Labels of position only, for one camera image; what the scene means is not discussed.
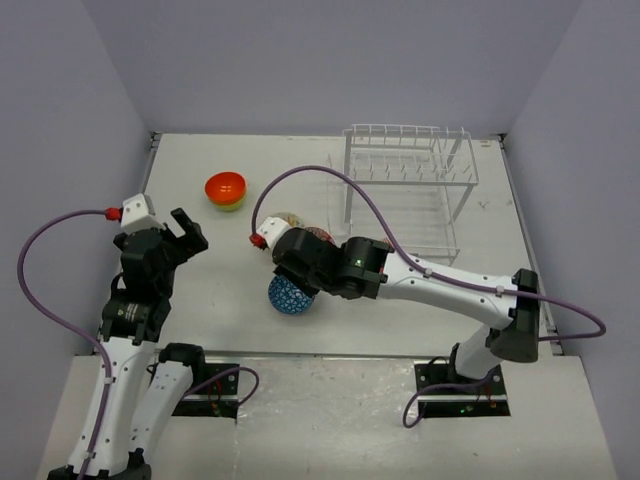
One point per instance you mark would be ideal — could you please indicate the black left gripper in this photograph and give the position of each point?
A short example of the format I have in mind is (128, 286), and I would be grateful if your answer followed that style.
(194, 242)

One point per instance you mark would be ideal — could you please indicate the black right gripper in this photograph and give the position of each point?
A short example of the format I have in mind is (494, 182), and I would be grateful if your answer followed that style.
(311, 290)

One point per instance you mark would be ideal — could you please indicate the red lattice patterned bowl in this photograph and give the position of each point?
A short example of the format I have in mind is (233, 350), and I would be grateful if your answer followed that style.
(320, 233)

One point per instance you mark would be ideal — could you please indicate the green floral patterned bowl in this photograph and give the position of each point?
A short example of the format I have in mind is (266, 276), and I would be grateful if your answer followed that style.
(292, 219)

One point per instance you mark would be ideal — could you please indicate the blue zigzag patterned bowl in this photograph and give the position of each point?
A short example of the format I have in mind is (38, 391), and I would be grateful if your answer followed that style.
(286, 298)

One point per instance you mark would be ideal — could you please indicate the lime green plastic bowl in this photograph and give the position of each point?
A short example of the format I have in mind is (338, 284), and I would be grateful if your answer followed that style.
(230, 206)

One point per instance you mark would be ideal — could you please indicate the orange plastic bowl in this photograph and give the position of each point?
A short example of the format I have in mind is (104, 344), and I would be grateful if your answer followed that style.
(225, 188)

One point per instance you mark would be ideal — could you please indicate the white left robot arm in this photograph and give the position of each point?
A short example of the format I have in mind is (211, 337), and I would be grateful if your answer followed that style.
(138, 387)

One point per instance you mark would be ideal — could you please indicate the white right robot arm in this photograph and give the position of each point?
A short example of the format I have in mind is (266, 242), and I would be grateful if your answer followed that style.
(504, 306)

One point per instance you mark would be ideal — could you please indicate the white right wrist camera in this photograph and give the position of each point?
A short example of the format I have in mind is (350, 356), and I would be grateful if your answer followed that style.
(269, 232)

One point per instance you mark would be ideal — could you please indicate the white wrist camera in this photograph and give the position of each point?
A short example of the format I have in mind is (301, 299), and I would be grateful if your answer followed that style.
(138, 214)
(269, 232)

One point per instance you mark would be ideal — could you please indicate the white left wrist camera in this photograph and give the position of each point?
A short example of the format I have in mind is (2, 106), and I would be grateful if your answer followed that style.
(138, 214)

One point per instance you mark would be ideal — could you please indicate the white wire dish rack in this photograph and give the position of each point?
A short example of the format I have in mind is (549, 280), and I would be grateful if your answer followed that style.
(419, 177)

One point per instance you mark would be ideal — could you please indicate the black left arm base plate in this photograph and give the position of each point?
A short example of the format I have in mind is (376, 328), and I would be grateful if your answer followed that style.
(216, 400)

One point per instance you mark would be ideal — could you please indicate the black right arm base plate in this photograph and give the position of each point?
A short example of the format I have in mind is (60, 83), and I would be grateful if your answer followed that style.
(488, 400)

